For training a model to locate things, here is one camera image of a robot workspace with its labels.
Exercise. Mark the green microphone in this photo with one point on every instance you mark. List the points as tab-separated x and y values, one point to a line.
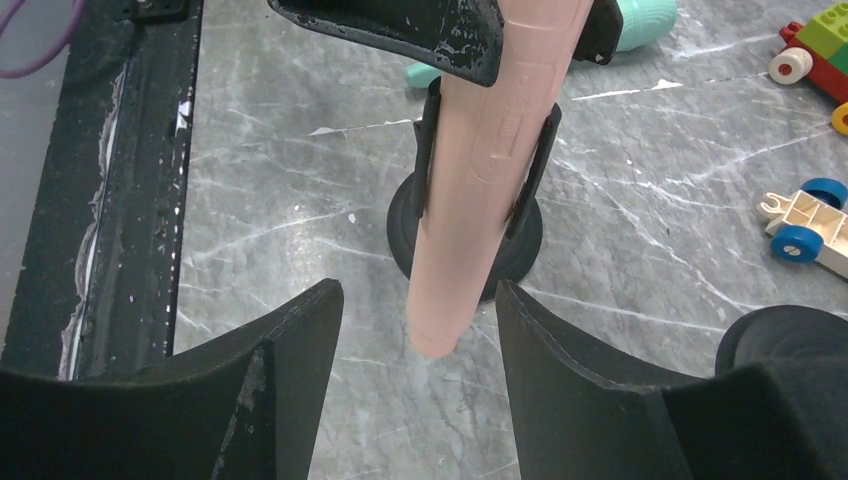
644	22

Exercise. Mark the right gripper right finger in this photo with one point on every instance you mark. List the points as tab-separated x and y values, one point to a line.
583	409

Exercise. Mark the beige toy chassis blue wheels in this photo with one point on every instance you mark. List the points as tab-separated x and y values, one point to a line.
810	225

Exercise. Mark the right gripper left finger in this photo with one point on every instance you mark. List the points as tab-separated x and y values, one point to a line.
245	405

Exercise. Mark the pink microphone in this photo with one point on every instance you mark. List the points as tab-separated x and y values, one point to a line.
539	40

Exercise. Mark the black base frame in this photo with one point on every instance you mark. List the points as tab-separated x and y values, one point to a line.
98	289

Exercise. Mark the colourful toy brick car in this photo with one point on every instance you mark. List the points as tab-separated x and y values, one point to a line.
816	51

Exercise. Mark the black round-base mic stand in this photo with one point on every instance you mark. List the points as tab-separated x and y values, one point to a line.
467	215
781	332

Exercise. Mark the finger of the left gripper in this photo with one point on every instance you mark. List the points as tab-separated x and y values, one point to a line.
463	38
601	33

